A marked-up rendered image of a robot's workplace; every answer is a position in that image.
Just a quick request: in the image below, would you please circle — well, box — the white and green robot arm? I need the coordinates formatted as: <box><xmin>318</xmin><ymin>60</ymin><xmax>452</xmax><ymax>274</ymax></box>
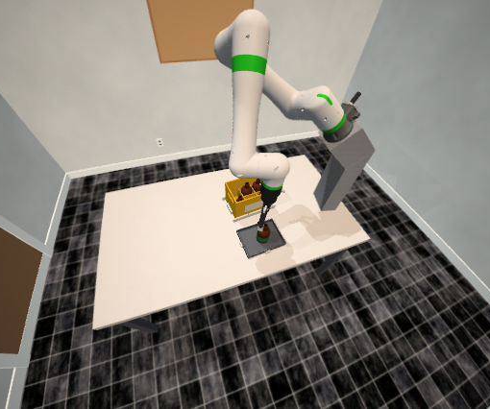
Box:
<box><xmin>214</xmin><ymin>10</ymin><xmax>361</xmax><ymax>199</ymax></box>

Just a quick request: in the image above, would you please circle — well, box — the yellow divided crate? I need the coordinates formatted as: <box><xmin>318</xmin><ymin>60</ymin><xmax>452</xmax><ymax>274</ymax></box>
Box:
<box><xmin>225</xmin><ymin>179</ymin><xmax>263</xmax><ymax>218</ymax></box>

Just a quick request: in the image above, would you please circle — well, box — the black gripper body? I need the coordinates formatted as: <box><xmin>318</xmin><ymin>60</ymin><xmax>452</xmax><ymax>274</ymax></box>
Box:
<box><xmin>261</xmin><ymin>194</ymin><xmax>278</xmax><ymax>209</ymax></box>

